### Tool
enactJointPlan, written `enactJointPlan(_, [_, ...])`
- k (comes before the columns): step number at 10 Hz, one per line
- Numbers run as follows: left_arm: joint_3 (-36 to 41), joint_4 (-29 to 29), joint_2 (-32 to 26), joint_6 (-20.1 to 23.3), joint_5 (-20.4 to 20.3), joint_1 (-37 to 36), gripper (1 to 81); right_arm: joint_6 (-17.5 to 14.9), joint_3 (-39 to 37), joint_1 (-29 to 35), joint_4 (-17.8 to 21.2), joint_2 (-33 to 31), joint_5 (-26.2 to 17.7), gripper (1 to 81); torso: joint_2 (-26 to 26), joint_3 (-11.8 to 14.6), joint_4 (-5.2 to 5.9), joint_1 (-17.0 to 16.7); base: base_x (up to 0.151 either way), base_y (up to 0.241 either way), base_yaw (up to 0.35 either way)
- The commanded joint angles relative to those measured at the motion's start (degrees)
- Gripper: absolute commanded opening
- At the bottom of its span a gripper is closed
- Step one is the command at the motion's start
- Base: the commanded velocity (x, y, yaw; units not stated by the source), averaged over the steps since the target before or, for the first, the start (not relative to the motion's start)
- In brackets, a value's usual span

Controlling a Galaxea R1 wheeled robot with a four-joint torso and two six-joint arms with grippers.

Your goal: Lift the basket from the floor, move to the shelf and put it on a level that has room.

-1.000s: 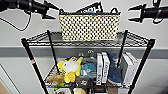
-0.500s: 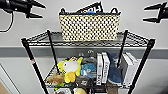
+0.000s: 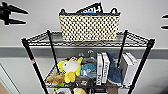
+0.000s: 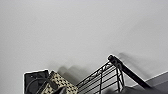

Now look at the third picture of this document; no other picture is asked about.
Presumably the small grey plush toy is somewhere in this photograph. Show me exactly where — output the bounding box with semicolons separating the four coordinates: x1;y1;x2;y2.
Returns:
78;50;99;67

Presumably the yellow black plush toy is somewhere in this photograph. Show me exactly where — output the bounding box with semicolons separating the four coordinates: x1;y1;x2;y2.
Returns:
73;87;87;94

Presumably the white door frame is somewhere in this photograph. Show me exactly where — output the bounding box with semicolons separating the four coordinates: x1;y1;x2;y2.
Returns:
0;63;16;94

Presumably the pale woven basket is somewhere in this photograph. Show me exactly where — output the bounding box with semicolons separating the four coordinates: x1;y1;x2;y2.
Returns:
58;7;121;43

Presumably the tan plush toy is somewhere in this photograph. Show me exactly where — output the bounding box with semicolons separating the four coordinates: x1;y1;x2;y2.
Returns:
46;71;66;85

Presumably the wide white box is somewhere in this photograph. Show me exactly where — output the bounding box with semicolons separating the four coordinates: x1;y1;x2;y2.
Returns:
118;52;140;88

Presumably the black Huel bag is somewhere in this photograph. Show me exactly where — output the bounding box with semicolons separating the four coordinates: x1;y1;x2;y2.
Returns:
75;2;105;15

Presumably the tall white box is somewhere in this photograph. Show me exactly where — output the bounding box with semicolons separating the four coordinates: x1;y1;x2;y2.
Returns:
101;52;111;85
96;52;104;86

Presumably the black wire shelf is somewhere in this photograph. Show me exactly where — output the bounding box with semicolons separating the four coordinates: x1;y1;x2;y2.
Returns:
20;29;156;94

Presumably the blue pouch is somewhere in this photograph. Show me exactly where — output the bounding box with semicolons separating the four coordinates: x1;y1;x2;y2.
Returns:
85;10;96;15

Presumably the light blue plush toy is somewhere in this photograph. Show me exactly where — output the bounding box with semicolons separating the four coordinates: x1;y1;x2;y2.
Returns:
80;63;98;80

